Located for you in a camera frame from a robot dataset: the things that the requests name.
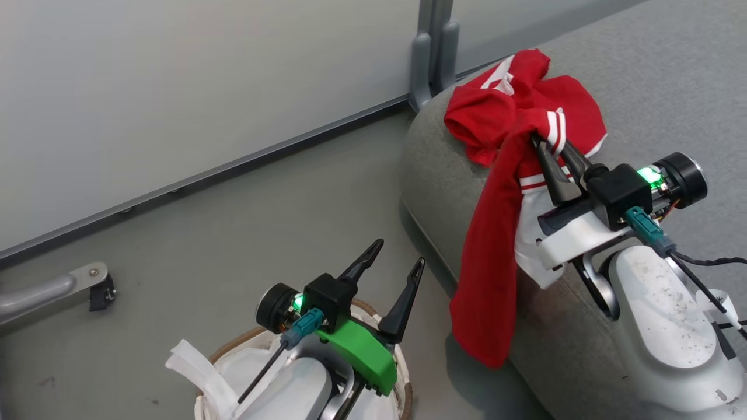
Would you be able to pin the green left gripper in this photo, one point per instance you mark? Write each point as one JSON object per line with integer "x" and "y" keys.
{"x": 365, "y": 353}

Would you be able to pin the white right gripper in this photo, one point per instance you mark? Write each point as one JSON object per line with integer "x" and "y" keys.
{"x": 578, "y": 233}

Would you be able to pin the red and white jersey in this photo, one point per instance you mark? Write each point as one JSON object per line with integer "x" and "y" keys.
{"x": 490, "y": 262}

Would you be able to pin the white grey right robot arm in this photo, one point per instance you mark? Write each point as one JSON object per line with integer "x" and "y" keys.
{"x": 665, "y": 326}

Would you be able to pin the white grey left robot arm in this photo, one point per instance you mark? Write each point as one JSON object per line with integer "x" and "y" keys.
{"x": 292, "y": 391}

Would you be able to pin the grey fabric sofa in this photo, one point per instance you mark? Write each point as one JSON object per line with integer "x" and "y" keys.
{"x": 671, "y": 87}

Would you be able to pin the woven brown laundry basket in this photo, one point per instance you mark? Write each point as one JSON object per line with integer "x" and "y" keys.
{"x": 407, "y": 402}

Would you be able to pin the black caster wheel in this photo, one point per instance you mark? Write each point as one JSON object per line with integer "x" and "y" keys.
{"x": 100, "y": 297}

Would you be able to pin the grey metal partition foot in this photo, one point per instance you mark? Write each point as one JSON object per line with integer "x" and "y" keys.
{"x": 41, "y": 291}

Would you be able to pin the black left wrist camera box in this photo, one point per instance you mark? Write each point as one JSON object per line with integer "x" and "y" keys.
{"x": 330, "y": 297}

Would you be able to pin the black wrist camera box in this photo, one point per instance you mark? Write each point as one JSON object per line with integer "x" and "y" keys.
{"x": 618, "y": 192}
{"x": 330, "y": 297}

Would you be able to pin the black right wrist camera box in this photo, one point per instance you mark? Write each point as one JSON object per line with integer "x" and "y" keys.
{"x": 618, "y": 192}

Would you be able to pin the teal left camera connector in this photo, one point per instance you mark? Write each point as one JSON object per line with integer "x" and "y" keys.
{"x": 306, "y": 325}

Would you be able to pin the teal camera connector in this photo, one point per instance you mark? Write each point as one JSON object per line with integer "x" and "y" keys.
{"x": 306, "y": 325}
{"x": 645, "y": 227}

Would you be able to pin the teal right camera connector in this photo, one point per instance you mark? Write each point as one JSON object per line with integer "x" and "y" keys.
{"x": 645, "y": 227}

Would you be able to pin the grey partition post with brackets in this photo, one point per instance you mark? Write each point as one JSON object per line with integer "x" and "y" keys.
{"x": 432, "y": 52}

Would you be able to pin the grey partition base rail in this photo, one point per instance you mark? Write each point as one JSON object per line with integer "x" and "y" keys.
{"x": 233, "y": 166}

